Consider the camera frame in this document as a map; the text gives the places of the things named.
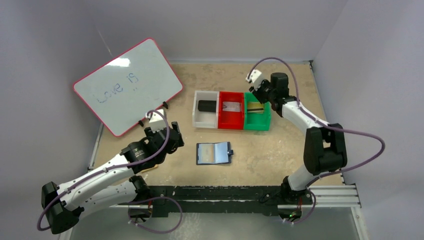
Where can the green plastic bin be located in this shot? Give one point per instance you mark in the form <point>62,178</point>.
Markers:
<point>255,121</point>

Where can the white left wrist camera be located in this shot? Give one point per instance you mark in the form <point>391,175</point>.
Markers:
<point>157,120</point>

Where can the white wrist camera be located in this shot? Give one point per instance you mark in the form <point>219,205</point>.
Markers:
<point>255,79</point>
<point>157,120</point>

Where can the pink framed whiteboard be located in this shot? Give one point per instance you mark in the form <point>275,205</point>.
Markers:
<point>123,90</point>

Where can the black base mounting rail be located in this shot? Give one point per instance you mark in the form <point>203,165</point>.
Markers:
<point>268,200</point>

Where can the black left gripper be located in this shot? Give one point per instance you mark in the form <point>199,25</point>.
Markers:
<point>150,135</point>

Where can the aluminium frame rail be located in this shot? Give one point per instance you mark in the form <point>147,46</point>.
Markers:
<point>323,196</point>

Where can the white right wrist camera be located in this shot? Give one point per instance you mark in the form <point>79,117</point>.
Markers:
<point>255,79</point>

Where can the white plastic bin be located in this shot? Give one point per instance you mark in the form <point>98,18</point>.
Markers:
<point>205,119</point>

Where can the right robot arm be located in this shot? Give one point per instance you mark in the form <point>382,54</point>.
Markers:
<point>324,145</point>

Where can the orange circuit board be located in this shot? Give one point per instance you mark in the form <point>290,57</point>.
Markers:
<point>149,169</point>

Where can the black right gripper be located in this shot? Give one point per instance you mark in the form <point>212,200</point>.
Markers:
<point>262,91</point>

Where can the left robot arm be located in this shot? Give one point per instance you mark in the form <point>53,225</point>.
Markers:
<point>115,182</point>

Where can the silver credit card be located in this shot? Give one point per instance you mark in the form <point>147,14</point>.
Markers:
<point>229,106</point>

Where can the blue leather card holder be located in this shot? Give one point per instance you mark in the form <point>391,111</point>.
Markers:
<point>217,153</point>

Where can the black card in bin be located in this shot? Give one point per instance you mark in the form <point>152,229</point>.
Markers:
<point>209,106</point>

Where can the red plastic bin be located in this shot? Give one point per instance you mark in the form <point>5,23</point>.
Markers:
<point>231,120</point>

